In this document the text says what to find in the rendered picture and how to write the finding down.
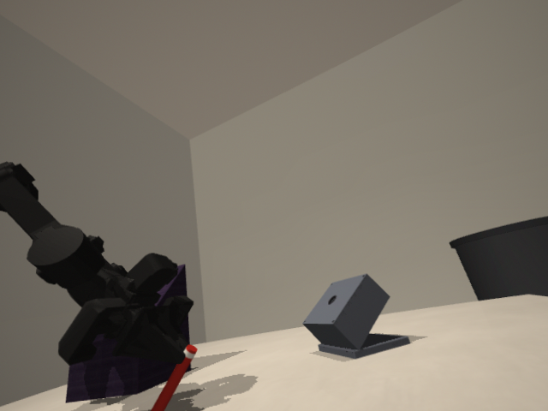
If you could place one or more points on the dark red peg with white band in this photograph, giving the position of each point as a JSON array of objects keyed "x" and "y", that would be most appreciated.
[{"x": 174, "y": 380}]

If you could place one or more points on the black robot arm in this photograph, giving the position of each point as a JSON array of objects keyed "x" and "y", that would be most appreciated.
[{"x": 64, "y": 255}]

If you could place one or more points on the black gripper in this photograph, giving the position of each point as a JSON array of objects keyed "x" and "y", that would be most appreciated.
[{"x": 140, "y": 328}]

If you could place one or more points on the grey sloped panel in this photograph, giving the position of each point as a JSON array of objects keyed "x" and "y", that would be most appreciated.
[{"x": 344, "y": 316}]

